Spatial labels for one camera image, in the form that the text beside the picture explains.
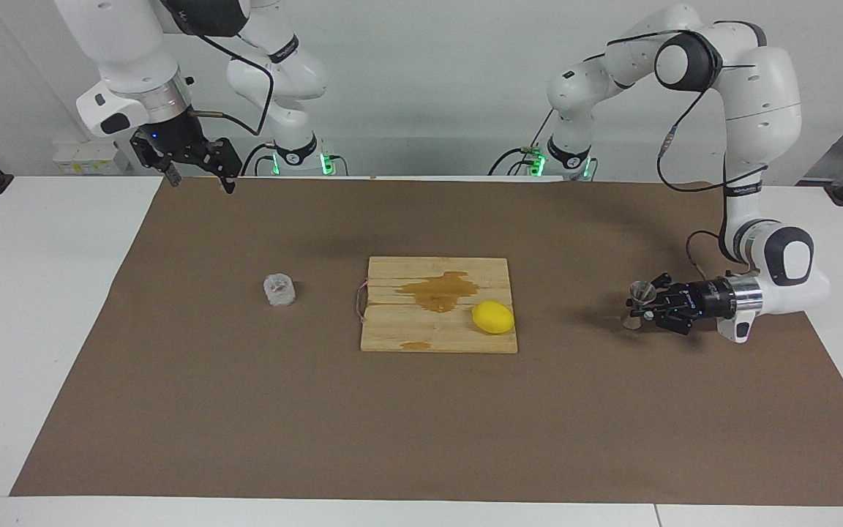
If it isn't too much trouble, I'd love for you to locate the steel double jigger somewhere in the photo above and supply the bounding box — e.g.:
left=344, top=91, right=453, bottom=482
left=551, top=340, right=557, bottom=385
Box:
left=623, top=280, right=658, bottom=331

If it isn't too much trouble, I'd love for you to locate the clear glass cup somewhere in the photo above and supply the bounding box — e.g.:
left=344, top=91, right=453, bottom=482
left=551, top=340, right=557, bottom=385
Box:
left=263, top=273, right=296, bottom=307

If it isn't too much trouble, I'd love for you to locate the yellow lemon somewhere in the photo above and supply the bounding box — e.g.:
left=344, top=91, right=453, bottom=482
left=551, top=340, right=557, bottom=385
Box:
left=471, top=300, right=516, bottom=335

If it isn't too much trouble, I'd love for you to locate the wooden cutting board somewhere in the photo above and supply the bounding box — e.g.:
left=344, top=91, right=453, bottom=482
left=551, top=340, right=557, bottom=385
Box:
left=354, top=255, right=519, bottom=354

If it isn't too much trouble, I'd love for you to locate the brown table mat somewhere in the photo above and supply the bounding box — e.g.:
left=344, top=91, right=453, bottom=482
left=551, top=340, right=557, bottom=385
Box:
left=10, top=176, right=843, bottom=506

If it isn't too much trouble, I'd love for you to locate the white wall outlet box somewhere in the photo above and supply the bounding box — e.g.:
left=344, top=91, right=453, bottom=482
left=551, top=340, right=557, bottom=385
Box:
left=52, top=141, right=130, bottom=175

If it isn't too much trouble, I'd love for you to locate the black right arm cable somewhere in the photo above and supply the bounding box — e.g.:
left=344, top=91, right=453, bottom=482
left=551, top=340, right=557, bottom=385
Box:
left=162, top=0, right=280, bottom=140

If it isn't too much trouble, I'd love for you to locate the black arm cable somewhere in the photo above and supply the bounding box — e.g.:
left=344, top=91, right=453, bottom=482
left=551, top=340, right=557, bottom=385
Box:
left=162, top=0, right=280, bottom=140
left=590, top=28, right=770, bottom=283

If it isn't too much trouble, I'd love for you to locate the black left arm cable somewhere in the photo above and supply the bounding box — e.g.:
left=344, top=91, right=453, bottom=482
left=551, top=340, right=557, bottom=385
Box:
left=590, top=28, right=770, bottom=283

